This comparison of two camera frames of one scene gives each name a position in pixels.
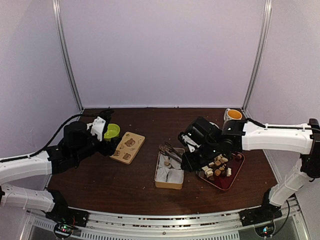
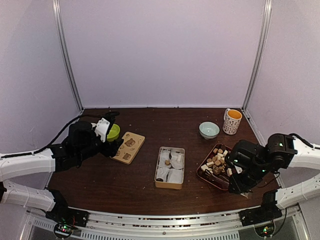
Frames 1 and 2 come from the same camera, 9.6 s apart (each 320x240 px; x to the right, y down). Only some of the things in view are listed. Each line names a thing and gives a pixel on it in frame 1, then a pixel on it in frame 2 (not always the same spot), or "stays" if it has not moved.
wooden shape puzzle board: [128, 148] stays
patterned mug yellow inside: [232, 114] stays
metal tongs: [167, 148] → [216, 177]
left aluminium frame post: [60, 30] stays
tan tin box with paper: [169, 174] stays
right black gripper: [192, 165] → [240, 187]
